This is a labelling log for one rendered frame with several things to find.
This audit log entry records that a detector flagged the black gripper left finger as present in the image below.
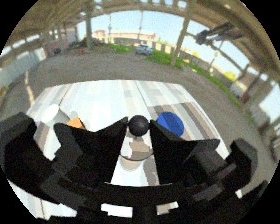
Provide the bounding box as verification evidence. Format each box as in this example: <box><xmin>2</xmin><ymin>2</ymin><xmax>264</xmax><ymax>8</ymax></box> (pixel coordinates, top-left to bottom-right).
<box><xmin>54</xmin><ymin>117</ymin><xmax>129</xmax><ymax>184</ymax></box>

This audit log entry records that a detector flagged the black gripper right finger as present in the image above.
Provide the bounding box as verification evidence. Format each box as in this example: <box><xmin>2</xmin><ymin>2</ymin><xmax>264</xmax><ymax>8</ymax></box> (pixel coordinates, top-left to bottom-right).
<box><xmin>149</xmin><ymin>119</ymin><xmax>221</xmax><ymax>185</ymax></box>

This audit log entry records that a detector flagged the glass french press with black knob plunger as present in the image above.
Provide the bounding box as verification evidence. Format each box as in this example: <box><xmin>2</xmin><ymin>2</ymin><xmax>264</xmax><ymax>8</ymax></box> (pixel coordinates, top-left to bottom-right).
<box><xmin>117</xmin><ymin>116</ymin><xmax>153</xmax><ymax>176</ymax></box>

